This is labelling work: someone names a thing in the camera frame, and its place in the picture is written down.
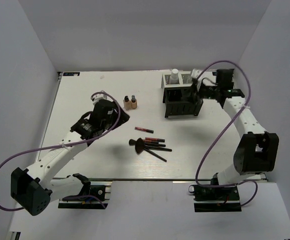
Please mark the pink teal cosmetic tube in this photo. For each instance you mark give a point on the pink teal cosmetic tube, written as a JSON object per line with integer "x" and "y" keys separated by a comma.
{"x": 173, "y": 79}

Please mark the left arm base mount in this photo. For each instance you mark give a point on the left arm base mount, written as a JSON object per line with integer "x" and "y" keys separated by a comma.
{"x": 97, "y": 198}

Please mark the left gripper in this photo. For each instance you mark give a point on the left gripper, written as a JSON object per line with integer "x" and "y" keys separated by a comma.
{"x": 123, "y": 117}

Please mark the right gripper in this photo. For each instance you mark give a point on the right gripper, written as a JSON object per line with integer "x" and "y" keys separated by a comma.
{"x": 194, "y": 87}

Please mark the white table board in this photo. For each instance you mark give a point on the white table board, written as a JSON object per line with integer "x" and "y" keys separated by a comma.
{"x": 112, "y": 157}

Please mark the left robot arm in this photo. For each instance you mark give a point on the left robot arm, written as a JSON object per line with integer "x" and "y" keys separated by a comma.
{"x": 35, "y": 187}

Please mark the black round makeup brush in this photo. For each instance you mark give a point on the black round makeup brush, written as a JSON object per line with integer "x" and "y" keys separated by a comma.
{"x": 133, "y": 142}

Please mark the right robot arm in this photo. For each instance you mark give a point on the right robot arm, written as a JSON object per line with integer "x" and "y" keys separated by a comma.
{"x": 257, "y": 150}

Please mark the black metal organizer rack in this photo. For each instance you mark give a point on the black metal organizer rack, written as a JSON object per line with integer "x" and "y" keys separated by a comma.
{"x": 174, "y": 99}

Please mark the black fan makeup brush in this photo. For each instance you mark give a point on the black fan makeup brush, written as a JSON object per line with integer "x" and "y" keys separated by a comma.
{"x": 140, "y": 148}

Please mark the white jar cap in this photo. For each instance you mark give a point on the white jar cap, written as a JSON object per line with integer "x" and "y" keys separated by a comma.
{"x": 174, "y": 73}

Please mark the red black lip gloss tube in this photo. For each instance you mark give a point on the red black lip gloss tube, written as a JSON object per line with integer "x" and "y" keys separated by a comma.
{"x": 144, "y": 130}

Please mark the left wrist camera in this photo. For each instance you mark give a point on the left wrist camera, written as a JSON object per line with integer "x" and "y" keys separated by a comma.
{"x": 96, "y": 97}

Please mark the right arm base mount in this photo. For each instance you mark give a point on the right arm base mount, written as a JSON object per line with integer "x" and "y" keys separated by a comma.
{"x": 215, "y": 200}

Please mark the foundation bottle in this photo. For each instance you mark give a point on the foundation bottle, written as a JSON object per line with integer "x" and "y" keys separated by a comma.
{"x": 127, "y": 103}
{"x": 134, "y": 103}

